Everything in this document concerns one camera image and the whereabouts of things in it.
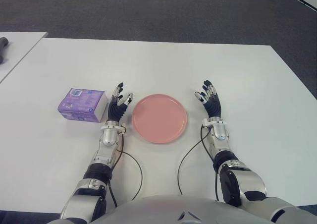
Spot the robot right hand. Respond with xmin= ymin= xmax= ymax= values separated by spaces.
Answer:
xmin=194 ymin=79 xmax=222 ymax=119

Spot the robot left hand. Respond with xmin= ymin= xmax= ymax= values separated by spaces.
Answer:
xmin=106 ymin=82 xmax=134 ymax=123

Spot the purple tissue paper pack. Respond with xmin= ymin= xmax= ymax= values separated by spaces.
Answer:
xmin=57 ymin=87 xmax=109 ymax=123

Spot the pink round plate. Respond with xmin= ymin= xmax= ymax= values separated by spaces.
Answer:
xmin=131 ymin=93 xmax=188 ymax=145

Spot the grey robot torso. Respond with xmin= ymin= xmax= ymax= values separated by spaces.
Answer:
xmin=90 ymin=195 xmax=273 ymax=224

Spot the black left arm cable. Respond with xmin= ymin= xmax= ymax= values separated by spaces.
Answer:
xmin=108 ymin=127 xmax=144 ymax=208

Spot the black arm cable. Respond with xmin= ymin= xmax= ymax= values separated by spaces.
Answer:
xmin=108 ymin=127 xmax=144 ymax=208
xmin=177 ymin=124 xmax=220 ymax=201

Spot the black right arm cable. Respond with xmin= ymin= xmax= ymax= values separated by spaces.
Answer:
xmin=177 ymin=124 xmax=220 ymax=201

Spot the black handle-shaped object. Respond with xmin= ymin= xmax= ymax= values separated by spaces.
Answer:
xmin=0 ymin=37 xmax=10 ymax=65

